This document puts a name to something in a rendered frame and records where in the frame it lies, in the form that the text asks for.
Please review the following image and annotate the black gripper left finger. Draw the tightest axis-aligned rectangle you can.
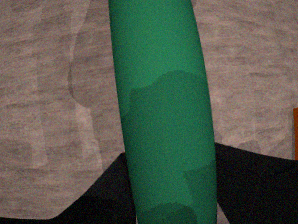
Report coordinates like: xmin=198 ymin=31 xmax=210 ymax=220
xmin=0 ymin=153 xmax=137 ymax=224

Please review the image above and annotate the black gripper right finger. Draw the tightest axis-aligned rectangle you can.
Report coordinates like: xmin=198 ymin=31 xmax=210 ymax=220
xmin=214 ymin=143 xmax=298 ymax=224

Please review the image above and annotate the green cylinder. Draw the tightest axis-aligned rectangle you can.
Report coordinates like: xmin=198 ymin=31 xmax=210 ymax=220
xmin=108 ymin=0 xmax=218 ymax=224

